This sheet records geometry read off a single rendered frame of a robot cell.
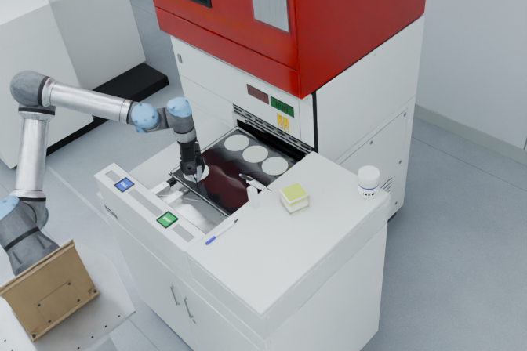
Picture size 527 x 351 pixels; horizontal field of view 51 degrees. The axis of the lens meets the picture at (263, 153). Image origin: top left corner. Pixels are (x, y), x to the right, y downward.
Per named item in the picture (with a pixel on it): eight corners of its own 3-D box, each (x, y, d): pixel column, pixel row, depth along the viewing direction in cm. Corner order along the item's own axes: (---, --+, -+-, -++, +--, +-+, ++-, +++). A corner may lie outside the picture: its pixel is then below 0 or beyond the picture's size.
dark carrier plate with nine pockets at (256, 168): (238, 129, 230) (237, 128, 229) (298, 164, 210) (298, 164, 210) (173, 173, 213) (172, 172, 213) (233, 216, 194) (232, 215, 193)
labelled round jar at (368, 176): (365, 182, 190) (366, 162, 184) (382, 191, 186) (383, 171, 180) (353, 193, 187) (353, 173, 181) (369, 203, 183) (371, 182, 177)
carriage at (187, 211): (165, 189, 213) (164, 184, 211) (228, 237, 192) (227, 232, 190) (149, 201, 209) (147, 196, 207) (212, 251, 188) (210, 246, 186)
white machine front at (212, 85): (189, 98, 262) (172, 23, 236) (318, 174, 216) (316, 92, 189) (183, 101, 261) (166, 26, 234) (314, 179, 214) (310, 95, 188)
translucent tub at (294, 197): (299, 194, 189) (298, 180, 184) (310, 208, 184) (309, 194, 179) (280, 202, 187) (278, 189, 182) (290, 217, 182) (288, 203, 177)
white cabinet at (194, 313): (234, 233, 305) (212, 117, 250) (378, 340, 250) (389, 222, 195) (141, 309, 274) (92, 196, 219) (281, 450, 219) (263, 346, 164)
